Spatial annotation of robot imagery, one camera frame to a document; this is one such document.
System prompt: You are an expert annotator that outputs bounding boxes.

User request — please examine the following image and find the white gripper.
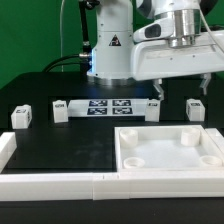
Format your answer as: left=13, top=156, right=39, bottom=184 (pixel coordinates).
left=131, top=32, right=224, bottom=100

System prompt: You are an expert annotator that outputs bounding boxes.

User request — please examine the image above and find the white square tabletop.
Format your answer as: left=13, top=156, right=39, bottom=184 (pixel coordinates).
left=114, top=125, right=224, bottom=172

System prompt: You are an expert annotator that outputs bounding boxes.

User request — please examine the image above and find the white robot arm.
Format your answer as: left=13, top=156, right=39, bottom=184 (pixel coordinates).
left=87, top=0, right=224, bottom=98

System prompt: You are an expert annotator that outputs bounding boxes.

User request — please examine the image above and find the white sheet with fiducial tags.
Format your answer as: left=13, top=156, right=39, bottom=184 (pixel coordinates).
left=68, top=99, right=147, bottom=117

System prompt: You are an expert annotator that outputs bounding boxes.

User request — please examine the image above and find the white U-shaped obstacle fence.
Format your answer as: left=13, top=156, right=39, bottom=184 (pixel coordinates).
left=0, top=128, right=224, bottom=201

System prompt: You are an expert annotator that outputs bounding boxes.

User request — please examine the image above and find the black cable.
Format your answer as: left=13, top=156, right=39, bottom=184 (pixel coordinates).
left=42, top=0, right=100, bottom=73

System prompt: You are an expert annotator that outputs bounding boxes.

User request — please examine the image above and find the white cable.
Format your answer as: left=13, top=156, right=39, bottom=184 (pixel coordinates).
left=59, top=0, right=66, bottom=72

